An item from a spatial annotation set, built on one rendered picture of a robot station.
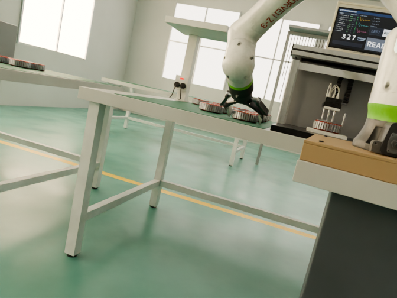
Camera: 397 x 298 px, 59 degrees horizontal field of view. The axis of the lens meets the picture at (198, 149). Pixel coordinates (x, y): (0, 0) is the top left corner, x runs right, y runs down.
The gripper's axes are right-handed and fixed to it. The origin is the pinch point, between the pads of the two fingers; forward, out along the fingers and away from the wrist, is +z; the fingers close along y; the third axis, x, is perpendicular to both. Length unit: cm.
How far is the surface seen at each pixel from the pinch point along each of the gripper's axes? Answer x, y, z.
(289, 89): -18.5, -14.0, 1.8
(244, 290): 64, -17, 43
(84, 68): -233, 437, 392
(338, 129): -2.0, -37.2, -2.7
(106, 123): -6, 107, 69
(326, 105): -13.4, -30.9, 0.1
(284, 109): -11.1, -14.1, 6.1
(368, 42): -43, -40, -7
